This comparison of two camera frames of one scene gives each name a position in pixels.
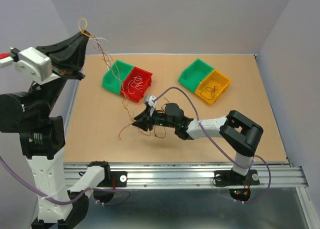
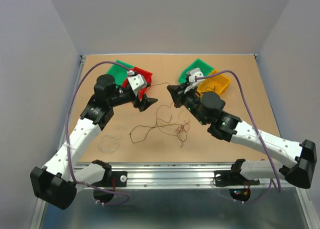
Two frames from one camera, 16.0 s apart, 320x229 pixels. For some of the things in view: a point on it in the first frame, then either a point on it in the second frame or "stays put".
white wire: x=109 y=62 to x=109 y=144
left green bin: x=113 y=78 stays put
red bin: x=135 y=83 stays put
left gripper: x=74 y=48 to x=145 y=103
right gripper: x=142 y=122 to x=178 y=94
